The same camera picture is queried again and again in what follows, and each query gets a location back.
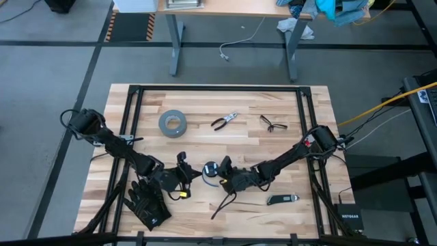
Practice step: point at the wooden desk grey legs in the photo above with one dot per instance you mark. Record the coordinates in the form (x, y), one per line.
(239, 8)

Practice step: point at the silver mounting plate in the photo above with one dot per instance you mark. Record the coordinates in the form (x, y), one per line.
(125, 138)

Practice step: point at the black work glove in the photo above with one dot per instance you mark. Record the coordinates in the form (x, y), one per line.
(138, 187)
(150, 215)

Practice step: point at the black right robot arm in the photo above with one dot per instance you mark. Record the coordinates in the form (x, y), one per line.
(290, 157)

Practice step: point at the white cloth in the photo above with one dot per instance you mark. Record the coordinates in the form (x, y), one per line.
(285, 24)

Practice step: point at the blue denim garment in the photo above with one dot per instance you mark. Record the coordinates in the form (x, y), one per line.
(351, 15)

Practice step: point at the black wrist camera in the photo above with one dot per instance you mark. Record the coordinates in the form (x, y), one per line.
(225, 163)
(181, 157)

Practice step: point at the teal garment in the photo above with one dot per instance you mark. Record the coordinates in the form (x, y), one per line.
(326, 8)

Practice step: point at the black Netgear network switch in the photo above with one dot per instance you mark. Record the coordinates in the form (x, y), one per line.
(348, 218)

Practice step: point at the blue plaid shirt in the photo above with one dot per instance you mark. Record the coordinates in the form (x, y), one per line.
(293, 8)

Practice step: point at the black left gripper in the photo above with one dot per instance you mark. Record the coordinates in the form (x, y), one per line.
(183, 178)

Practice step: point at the black mat hazard stripes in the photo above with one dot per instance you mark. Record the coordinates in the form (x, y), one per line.
(131, 27)

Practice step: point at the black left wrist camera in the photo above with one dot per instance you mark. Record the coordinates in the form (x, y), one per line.
(181, 157)

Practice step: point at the clear safety glasses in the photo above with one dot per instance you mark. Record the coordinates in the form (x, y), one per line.
(270, 128)

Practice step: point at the black box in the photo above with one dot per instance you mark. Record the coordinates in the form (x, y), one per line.
(59, 5)

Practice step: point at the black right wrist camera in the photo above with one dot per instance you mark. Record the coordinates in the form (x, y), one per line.
(225, 163)

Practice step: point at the stack of books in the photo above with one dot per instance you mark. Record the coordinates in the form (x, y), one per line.
(184, 4)

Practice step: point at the black aluminium table frame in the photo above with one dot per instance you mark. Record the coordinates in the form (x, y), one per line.
(218, 88)

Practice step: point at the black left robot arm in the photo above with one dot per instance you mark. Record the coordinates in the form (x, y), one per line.
(112, 145)

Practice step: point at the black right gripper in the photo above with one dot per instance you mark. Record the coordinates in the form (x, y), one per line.
(240, 179)

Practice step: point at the black table clamp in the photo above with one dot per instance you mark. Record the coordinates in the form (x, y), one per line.
(140, 239)
(294, 240)

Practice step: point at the black utility knife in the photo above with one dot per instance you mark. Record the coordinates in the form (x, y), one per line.
(281, 199)

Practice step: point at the grey duct tape roll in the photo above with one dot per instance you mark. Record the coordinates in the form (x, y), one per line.
(177, 131)

